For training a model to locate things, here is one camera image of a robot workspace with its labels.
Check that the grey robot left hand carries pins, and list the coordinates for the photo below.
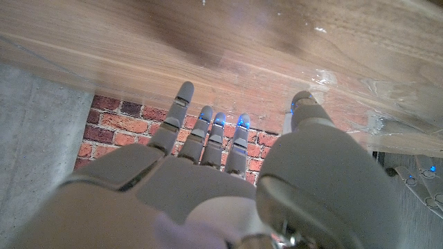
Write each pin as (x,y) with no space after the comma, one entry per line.
(425,180)

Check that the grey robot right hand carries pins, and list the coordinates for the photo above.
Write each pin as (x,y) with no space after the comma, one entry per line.
(194,193)

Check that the red brick print backdrop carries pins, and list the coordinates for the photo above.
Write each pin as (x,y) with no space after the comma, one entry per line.
(117,122)

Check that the clear cellophane sheet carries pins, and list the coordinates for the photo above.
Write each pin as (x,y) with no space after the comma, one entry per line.
(346,97)

